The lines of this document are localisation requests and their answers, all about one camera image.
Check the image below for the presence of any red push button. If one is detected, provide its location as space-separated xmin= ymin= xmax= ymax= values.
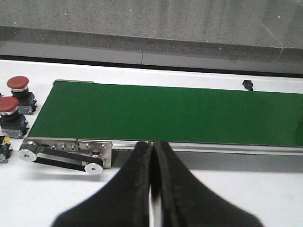
xmin=7 ymin=76 xmax=37 ymax=115
xmin=0 ymin=96 xmax=29 ymax=139

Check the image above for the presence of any steel conveyor support bracket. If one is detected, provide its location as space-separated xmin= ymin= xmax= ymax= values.
xmin=78 ymin=139 xmax=112 ymax=169

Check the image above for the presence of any black sensor with cable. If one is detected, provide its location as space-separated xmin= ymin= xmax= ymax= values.
xmin=242 ymin=80 xmax=253 ymax=91

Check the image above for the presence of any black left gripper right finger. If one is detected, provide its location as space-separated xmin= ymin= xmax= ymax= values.
xmin=152 ymin=140 xmax=262 ymax=227

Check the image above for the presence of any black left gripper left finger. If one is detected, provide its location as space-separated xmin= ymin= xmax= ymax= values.
xmin=52 ymin=142 xmax=152 ymax=227

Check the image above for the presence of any silver drive pulley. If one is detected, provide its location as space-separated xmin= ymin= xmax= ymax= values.
xmin=17 ymin=140 xmax=38 ymax=162

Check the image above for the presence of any green conveyor belt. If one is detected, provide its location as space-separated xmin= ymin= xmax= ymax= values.
xmin=29 ymin=82 xmax=303 ymax=147

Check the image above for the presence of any small silver motor pulley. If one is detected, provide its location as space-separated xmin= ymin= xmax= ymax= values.
xmin=84 ymin=152 xmax=103 ymax=175

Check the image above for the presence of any red push button middle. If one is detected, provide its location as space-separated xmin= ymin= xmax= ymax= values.
xmin=0 ymin=96 xmax=29 ymax=139

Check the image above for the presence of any red push button far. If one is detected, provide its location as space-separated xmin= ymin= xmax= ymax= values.
xmin=7 ymin=76 xmax=37 ymax=115

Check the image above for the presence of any black drive belt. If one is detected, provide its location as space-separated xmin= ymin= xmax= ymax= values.
xmin=34 ymin=146 xmax=103 ymax=172

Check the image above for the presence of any aluminium conveyor frame rail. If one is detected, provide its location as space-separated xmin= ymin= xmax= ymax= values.
xmin=111 ymin=140 xmax=303 ymax=157

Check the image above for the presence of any grey stone shelf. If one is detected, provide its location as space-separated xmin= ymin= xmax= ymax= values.
xmin=0 ymin=0 xmax=303 ymax=74

